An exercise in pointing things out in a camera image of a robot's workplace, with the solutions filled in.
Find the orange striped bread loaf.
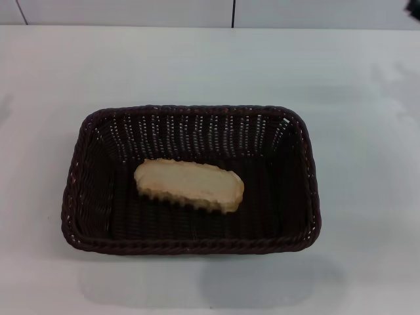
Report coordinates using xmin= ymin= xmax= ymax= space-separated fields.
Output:
xmin=133 ymin=157 xmax=245 ymax=216

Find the dark brown woven basket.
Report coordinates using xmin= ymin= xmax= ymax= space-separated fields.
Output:
xmin=60 ymin=104 xmax=323 ymax=257

